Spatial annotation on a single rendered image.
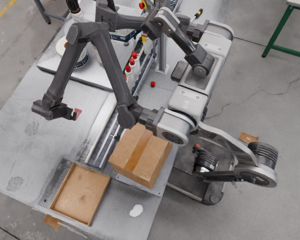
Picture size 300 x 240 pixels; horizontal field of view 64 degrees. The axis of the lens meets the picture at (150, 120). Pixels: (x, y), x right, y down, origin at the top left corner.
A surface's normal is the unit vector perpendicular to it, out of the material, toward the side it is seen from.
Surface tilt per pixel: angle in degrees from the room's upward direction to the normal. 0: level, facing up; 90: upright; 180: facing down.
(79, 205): 0
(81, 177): 0
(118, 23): 69
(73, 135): 0
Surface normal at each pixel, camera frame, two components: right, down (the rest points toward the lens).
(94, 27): -0.37, 0.37
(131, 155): -0.06, -0.42
